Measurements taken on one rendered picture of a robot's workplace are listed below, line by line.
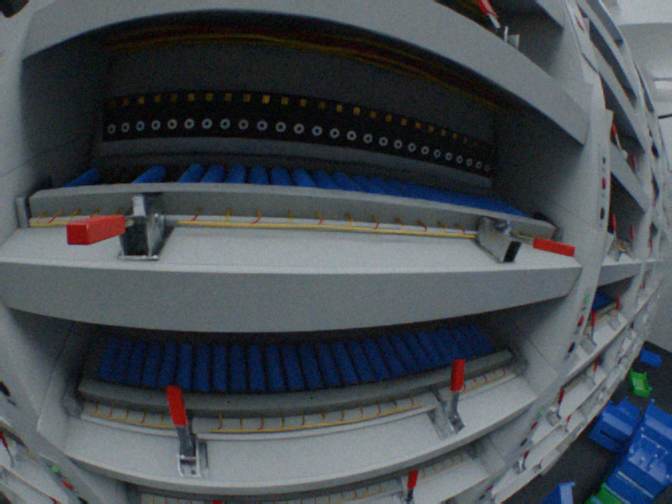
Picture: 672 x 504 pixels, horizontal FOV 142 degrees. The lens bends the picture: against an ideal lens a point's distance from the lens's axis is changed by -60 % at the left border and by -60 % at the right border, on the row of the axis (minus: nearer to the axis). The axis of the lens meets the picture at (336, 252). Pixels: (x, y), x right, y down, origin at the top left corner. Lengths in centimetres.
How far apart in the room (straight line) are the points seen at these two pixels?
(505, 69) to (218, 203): 26
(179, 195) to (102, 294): 8
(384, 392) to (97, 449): 32
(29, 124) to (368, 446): 45
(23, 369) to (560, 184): 64
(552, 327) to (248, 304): 39
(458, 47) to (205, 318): 26
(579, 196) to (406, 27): 31
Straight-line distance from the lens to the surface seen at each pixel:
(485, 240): 26
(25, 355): 31
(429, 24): 23
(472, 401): 39
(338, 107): 33
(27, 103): 30
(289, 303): 16
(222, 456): 29
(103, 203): 22
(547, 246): 23
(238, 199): 19
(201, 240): 18
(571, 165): 43
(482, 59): 26
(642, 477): 123
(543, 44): 53
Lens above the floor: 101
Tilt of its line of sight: 11 degrees down
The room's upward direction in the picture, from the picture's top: 5 degrees clockwise
